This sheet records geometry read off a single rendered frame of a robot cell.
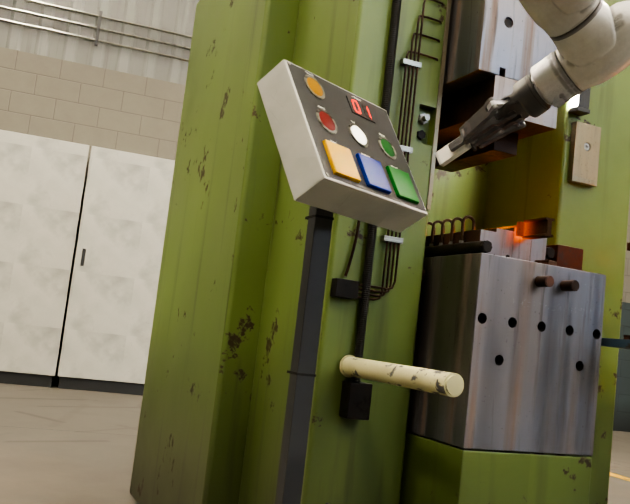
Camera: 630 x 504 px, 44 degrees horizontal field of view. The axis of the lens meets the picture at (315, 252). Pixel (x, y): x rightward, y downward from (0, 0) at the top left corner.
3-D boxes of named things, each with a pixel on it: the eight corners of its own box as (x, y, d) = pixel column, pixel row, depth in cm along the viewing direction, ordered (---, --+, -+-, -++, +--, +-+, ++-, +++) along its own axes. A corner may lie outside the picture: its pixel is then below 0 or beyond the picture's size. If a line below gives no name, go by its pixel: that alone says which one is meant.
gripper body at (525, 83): (539, 98, 138) (496, 128, 143) (559, 112, 144) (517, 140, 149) (523, 66, 141) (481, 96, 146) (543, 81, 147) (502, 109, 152)
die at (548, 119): (556, 129, 197) (559, 93, 198) (491, 111, 190) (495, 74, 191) (460, 156, 236) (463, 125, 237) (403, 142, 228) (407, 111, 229)
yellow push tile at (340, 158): (361, 181, 146) (350, 148, 149) (337, 171, 140) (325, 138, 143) (354, 185, 147) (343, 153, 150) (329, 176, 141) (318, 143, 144)
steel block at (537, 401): (593, 456, 189) (606, 274, 194) (463, 448, 174) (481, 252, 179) (460, 422, 240) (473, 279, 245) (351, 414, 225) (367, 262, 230)
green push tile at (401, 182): (420, 202, 161) (408, 172, 164) (399, 195, 155) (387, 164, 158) (413, 207, 162) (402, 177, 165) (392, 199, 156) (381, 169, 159)
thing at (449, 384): (465, 400, 145) (468, 372, 146) (441, 398, 143) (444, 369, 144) (358, 378, 186) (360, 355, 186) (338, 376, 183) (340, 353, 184)
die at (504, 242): (544, 267, 194) (547, 233, 195) (478, 255, 186) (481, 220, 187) (449, 272, 232) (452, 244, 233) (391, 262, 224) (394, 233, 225)
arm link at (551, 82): (589, 98, 141) (560, 117, 144) (568, 60, 145) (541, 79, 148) (569, 82, 134) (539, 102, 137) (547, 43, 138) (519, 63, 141)
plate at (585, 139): (597, 186, 218) (601, 127, 220) (572, 180, 214) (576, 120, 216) (591, 187, 220) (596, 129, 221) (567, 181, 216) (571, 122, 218)
